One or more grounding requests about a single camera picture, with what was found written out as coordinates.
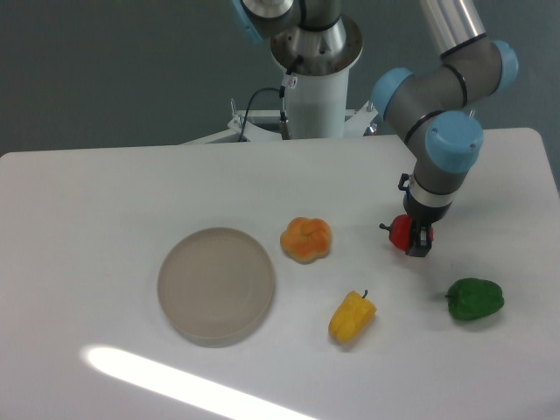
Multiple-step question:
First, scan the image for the yellow bell pepper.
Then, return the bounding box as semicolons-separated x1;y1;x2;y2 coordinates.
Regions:
328;290;377;344

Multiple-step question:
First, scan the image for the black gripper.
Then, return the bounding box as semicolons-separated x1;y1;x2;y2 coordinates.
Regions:
398;173;452;257

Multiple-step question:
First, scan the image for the red bell pepper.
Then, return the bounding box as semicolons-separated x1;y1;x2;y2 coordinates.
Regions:
379;214;413;252

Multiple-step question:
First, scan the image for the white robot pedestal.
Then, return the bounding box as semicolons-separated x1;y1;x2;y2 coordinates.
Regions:
178;17;386;146

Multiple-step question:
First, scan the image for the orange flower-shaped bread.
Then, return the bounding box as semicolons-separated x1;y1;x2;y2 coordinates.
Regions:
280;217;333;263

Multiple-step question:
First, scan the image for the black cable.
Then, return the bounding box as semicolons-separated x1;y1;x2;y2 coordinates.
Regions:
237;54;305;144

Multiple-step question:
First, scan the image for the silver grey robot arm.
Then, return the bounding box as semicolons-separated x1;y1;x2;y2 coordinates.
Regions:
233;1;518;257

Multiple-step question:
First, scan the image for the green bell pepper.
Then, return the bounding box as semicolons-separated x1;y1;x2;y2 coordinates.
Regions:
445;277;505;321

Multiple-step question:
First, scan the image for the beige round plate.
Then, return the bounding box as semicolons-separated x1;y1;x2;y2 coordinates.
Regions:
157;227;276;347

